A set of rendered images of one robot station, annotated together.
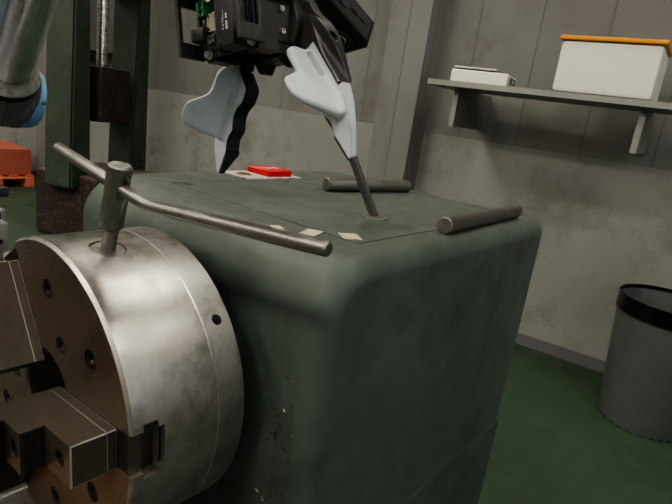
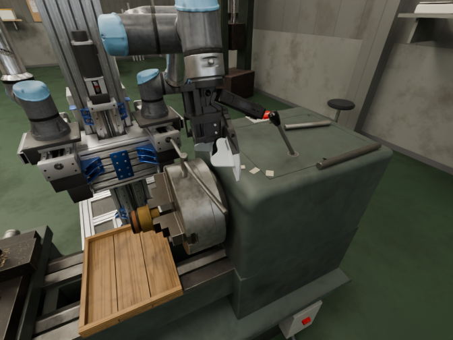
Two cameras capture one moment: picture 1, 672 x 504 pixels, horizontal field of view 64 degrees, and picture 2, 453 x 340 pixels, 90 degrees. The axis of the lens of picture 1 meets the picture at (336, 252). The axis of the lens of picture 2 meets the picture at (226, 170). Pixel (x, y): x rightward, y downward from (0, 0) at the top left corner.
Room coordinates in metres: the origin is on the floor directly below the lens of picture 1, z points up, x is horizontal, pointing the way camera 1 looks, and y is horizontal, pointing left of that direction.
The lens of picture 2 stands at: (0.07, -0.15, 1.65)
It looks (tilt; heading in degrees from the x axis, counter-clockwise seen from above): 35 degrees down; 28
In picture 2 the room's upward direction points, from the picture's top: straight up
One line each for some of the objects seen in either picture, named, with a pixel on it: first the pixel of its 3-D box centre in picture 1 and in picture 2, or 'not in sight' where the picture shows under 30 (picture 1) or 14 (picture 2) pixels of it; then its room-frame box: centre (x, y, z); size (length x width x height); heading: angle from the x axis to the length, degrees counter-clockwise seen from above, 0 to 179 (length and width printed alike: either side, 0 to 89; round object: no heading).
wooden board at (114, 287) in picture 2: not in sight; (129, 263); (0.32, 0.39, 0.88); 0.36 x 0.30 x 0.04; 53
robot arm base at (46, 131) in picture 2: not in sight; (48, 123); (0.54, 1.05, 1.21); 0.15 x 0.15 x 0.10
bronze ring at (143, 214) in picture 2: not in sight; (145, 218); (0.40, 0.33, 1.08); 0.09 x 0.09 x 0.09; 53
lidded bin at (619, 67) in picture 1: (610, 71); not in sight; (2.99, -1.28, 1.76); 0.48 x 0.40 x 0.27; 58
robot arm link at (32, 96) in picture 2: not in sight; (35, 98); (0.55, 1.05, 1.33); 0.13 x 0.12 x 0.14; 80
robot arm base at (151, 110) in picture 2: not in sight; (154, 105); (0.97, 0.79, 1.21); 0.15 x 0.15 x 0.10
